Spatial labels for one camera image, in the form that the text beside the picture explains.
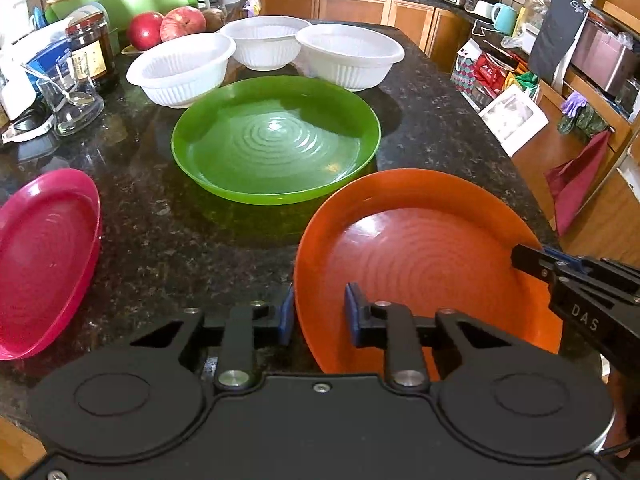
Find silver metal appliance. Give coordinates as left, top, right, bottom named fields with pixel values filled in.
left=570, top=20, right=636, bottom=93

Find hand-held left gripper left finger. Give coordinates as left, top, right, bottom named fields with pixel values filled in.
left=129, top=284, right=296, bottom=392

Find blue white packet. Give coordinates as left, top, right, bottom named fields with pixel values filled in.
left=25, top=40, right=72, bottom=92

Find black apron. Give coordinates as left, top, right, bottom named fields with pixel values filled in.
left=529, top=0, right=601, bottom=88

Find white ribbed bowl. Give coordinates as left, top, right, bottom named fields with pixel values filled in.
left=126, top=34, right=237, bottom=109
left=217, top=16, right=313, bottom=72
left=295, top=24, right=405, bottom=92

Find dark red apple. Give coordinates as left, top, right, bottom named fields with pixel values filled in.
left=126, top=11, right=166, bottom=52

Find dark glass jar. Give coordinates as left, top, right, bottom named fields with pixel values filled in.
left=65, top=11, right=120, bottom=95

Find wooden base cabinets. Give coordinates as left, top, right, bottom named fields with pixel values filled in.
left=257, top=0, right=471, bottom=73

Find mint green mug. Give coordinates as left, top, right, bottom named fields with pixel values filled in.
left=491, top=2, right=518, bottom=36

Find pink plate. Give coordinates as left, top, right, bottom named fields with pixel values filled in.
left=0, top=168, right=102, bottom=361

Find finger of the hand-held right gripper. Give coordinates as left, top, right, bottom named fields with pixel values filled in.
left=544, top=246, right=640, bottom=282
left=511, top=242, right=568, bottom=285

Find patterned gift bag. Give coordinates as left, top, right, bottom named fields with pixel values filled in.
left=451, top=40, right=483, bottom=96

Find pink red apple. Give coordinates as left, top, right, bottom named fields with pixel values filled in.
left=160, top=6, right=207, bottom=43

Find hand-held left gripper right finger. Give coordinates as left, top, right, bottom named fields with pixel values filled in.
left=345, top=282, right=513, bottom=393

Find dark red cloth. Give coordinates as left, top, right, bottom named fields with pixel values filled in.
left=544, top=130, right=612, bottom=237

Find green plate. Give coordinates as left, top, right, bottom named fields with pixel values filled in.
left=171, top=76, right=382, bottom=206

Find white cardboard box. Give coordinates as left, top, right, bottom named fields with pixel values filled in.
left=479, top=85, right=549, bottom=157

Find purple gloves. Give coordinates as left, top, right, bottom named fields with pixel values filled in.
left=560, top=91, right=586, bottom=117

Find red packets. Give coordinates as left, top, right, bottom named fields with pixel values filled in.
left=472, top=52, right=517, bottom=97

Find orange plate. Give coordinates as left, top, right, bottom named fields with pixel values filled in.
left=293, top=169, right=563, bottom=375

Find clear glass cup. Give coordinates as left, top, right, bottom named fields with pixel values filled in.
left=36, top=76, right=105, bottom=137

